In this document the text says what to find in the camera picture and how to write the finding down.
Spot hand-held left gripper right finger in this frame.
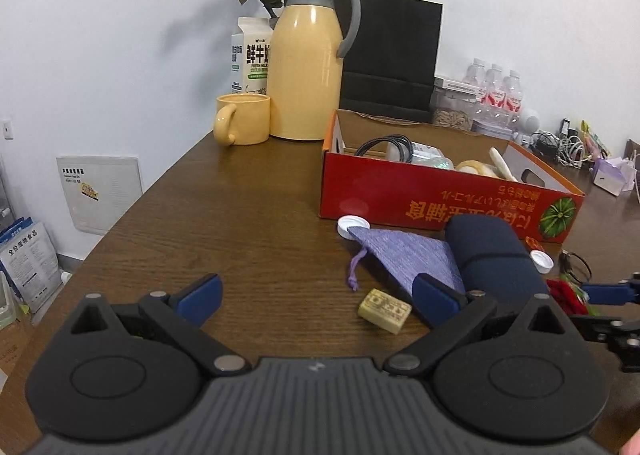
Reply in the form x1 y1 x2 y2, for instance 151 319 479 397
382 273 572 379

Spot tissue pack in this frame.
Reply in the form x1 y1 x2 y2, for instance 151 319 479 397
592 155 638 196

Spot purple drawstring pouch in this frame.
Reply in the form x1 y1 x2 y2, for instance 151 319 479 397
345 227 468 296

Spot white robot speaker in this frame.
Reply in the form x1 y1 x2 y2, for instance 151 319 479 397
520 108 542 143

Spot colourful snack packet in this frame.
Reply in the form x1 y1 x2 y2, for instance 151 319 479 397
580 120 612 158

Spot beige soap bar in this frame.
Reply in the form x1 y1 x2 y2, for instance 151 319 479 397
357 287 413 334

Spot yellow thermos jug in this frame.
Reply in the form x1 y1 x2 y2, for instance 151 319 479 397
266 0 362 141

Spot flat white box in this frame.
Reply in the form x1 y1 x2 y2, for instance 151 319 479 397
434 76 483 95

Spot black frame eyeglasses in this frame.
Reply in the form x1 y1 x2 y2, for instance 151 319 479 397
559 250 594 286

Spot yellow fluffy cloth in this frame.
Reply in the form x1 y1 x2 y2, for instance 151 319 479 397
457 160 501 179

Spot blue white printed bags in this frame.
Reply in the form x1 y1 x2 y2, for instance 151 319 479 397
0 218 61 316

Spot white bottle cap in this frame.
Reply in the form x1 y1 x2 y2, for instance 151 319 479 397
529 250 555 275
337 215 371 239

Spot black paper bag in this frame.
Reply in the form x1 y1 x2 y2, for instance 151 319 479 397
340 0 444 123

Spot red artificial rose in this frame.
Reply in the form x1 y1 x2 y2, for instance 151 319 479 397
546 277 593 318

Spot clear water bottle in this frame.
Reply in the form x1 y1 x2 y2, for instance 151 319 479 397
501 69 525 117
462 58 487 87
481 64 506 110

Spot yellow mug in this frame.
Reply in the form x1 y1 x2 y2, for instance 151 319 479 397
213 94 272 147

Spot white milk carton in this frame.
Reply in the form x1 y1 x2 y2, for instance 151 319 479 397
231 18 275 96

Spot white tin box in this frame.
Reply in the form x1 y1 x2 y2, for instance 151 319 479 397
472 119 513 138

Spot clear seed jar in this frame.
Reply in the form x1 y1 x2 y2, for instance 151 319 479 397
431 88 481 132

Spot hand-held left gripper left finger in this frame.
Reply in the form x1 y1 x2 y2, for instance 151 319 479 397
70 273 253 378

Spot tangled white cables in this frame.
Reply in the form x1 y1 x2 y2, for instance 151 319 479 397
557 135 587 169

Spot brown cardboard carton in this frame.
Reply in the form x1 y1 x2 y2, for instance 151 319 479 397
0 315 38 377

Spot black cable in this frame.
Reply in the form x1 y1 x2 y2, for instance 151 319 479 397
355 134 413 163

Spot navy blue roll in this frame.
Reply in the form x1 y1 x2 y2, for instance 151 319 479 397
444 214 551 313

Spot white cloth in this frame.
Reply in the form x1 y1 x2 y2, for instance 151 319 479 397
489 148 519 182

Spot tangled black cables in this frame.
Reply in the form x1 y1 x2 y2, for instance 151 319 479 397
530 132 563 161

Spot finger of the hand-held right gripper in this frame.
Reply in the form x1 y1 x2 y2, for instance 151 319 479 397
570 314 640 372
581 272 640 307

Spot orange cardboard box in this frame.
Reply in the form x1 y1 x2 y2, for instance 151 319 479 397
320 109 586 243

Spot white wall access panel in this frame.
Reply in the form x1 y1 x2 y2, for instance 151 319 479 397
56 154 143 236

